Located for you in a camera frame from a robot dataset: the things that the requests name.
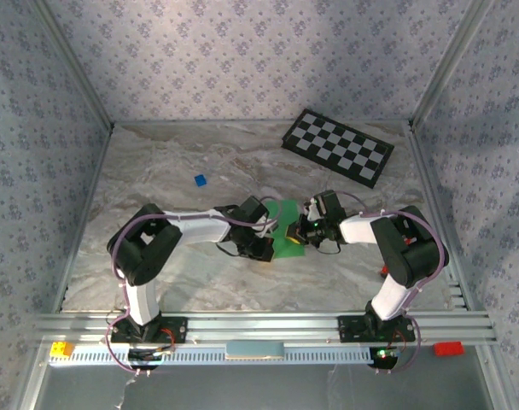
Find grey metal sheet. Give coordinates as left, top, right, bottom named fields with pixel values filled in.
left=20, top=362, right=504, bottom=410

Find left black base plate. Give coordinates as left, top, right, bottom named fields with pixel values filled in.
left=110, top=316, right=189, bottom=345

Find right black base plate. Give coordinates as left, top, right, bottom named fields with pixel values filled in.
left=337, top=314, right=417, bottom=343

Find aluminium frame post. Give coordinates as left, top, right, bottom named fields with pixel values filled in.
left=411, top=0, right=498, bottom=129

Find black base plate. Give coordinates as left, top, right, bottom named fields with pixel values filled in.
left=337, top=314, right=417, bottom=343
left=110, top=316, right=189, bottom=345

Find black white chessboard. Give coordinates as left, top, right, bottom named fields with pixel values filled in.
left=281, top=108, right=395, bottom=190

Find black controller board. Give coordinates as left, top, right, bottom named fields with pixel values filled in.
left=368, top=345, right=400, bottom=371
left=126, top=346, right=175, bottom=372

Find slotted grey cable duct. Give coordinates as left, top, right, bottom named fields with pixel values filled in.
left=48, top=344, right=374, bottom=366

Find red toy brick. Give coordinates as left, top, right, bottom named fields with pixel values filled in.
left=433, top=341, right=464, bottom=357

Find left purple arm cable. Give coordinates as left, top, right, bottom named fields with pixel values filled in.
left=104, top=195, right=282, bottom=378

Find wide aluminium mounting rail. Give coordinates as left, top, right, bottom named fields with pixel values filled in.
left=33, top=311, right=499, bottom=346

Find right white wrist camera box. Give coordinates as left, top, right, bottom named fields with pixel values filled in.
left=302, top=199, right=324, bottom=220

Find green paper sheet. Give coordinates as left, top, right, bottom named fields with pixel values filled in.
left=265, top=199, right=306, bottom=261

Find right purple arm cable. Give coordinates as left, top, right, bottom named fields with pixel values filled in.
left=327, top=190, right=451, bottom=378

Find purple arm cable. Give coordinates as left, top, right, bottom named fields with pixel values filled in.
left=327, top=190, right=451, bottom=378
left=104, top=195, right=282, bottom=378

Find left black controller board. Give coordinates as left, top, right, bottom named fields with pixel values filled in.
left=126, top=346, right=175, bottom=372

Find right black controller board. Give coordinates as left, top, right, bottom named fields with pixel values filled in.
left=368, top=345, right=400, bottom=371

